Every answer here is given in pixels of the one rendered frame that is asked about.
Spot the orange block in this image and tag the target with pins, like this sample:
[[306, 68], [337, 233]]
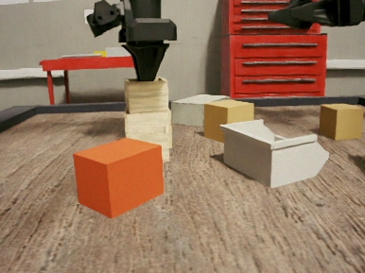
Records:
[[119, 176]]

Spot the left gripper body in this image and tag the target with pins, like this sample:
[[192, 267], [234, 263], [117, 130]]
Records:
[[147, 31]]

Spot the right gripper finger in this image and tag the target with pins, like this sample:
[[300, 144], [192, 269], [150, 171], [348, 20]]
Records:
[[283, 17], [323, 12]]

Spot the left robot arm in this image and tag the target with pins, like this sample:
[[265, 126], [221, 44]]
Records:
[[111, 15]]

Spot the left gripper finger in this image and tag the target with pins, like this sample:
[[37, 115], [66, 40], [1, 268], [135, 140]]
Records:
[[148, 59], [133, 60]]

